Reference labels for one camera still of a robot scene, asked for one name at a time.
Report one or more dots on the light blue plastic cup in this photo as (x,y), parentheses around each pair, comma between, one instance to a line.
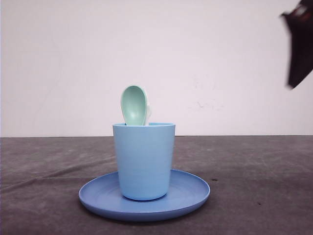
(144,159)

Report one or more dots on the blue plastic plate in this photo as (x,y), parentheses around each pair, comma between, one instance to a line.
(102,196)

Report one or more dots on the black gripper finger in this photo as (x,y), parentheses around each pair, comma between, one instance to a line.
(300,25)

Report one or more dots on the white plastic fork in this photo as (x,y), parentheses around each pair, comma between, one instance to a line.
(148,114)

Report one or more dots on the mint green plastic spoon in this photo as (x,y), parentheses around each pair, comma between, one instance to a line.
(134,106)

